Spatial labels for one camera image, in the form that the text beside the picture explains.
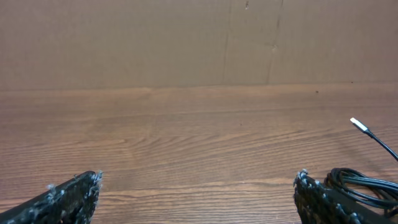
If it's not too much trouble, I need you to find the black USB cable bundle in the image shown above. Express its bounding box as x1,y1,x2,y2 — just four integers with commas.
323,117,398,218

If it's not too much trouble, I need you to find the brown cardboard wall panel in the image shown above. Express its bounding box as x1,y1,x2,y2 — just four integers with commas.
1,0,397,91

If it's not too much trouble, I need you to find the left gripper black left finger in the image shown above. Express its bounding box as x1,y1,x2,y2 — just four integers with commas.
1,170,103,224

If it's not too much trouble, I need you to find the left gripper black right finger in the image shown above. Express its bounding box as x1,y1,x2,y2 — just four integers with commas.
294,169,397,224

